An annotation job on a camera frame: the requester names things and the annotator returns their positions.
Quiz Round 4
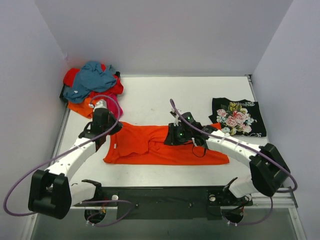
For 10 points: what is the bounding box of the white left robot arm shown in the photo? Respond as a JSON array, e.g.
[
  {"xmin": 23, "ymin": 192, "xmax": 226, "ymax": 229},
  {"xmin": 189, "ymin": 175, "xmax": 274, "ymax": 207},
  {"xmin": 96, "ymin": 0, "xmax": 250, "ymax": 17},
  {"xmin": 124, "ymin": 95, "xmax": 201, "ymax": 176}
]
[{"xmin": 28, "ymin": 107, "xmax": 123, "ymax": 220}]

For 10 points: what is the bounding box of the pink t-shirt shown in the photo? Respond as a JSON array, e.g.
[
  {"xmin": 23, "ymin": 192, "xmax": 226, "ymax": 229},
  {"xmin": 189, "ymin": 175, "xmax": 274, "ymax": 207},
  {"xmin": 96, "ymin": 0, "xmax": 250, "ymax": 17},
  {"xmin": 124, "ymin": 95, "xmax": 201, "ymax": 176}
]
[{"xmin": 106, "ymin": 93, "xmax": 123, "ymax": 118}]

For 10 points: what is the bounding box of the light orange t-shirt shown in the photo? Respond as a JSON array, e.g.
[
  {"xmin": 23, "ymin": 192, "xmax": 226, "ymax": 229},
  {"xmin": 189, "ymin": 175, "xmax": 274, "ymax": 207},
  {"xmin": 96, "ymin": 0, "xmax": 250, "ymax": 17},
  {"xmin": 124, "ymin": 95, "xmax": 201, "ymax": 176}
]
[{"xmin": 68, "ymin": 97, "xmax": 93, "ymax": 119}]

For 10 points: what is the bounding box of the aluminium front rail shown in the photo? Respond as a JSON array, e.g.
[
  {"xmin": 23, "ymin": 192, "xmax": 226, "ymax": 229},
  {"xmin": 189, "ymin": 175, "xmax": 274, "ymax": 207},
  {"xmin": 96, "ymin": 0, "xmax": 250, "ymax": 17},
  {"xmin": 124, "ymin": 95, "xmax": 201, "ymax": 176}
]
[{"xmin": 29, "ymin": 186, "xmax": 300, "ymax": 210}]

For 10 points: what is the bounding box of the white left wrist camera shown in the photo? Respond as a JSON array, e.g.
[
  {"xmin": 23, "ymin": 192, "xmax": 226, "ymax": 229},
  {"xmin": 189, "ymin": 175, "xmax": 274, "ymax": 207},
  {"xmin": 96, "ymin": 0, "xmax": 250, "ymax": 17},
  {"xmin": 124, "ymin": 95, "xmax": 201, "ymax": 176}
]
[{"xmin": 88, "ymin": 99, "xmax": 107, "ymax": 110}]

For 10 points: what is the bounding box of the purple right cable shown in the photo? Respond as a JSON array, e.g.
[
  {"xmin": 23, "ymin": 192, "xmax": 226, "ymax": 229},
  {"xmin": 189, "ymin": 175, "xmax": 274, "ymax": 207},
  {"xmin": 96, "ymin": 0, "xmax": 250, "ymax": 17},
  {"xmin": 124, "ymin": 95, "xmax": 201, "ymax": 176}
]
[{"xmin": 169, "ymin": 98, "xmax": 298, "ymax": 226}]

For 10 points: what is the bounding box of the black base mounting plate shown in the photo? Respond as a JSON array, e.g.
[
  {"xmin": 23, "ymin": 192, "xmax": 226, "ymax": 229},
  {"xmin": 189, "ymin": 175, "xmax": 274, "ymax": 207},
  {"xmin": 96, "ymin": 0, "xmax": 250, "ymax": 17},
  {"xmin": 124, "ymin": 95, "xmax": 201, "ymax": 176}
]
[{"xmin": 83, "ymin": 186, "xmax": 253, "ymax": 224}]

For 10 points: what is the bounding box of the black floral t-shirt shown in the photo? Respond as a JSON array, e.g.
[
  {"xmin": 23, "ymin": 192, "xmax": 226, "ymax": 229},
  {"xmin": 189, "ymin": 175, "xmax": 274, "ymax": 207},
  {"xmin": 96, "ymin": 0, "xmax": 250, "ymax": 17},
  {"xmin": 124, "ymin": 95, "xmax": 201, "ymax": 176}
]
[{"xmin": 209, "ymin": 97, "xmax": 267, "ymax": 138}]

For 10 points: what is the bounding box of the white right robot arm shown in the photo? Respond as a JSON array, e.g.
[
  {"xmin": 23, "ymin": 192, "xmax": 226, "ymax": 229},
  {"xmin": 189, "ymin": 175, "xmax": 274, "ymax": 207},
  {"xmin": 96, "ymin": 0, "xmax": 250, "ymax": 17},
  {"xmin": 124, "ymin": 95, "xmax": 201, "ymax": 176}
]
[{"xmin": 164, "ymin": 110, "xmax": 290, "ymax": 205}]

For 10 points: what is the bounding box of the blue t-shirt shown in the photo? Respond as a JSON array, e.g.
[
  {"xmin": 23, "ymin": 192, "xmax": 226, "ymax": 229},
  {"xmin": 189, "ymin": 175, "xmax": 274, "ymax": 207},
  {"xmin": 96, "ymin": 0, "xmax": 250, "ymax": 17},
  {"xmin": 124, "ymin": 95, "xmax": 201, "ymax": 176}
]
[{"xmin": 63, "ymin": 61, "xmax": 117, "ymax": 104}]

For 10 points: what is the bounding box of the red t-shirt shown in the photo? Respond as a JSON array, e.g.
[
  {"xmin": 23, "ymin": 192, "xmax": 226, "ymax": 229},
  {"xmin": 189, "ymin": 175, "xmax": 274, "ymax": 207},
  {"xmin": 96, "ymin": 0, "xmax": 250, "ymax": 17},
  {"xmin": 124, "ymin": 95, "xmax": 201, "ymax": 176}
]
[{"xmin": 63, "ymin": 68, "xmax": 124, "ymax": 97}]

